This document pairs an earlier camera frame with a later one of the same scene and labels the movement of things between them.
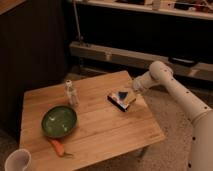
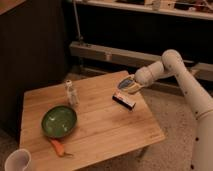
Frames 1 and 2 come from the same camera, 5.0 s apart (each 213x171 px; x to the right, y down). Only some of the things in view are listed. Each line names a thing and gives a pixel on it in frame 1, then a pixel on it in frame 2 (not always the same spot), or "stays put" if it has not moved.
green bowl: x=58 y=121 stays put
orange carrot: x=58 y=147 stays put
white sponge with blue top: x=122 y=95 → x=125 y=83
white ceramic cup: x=18 y=160 stays put
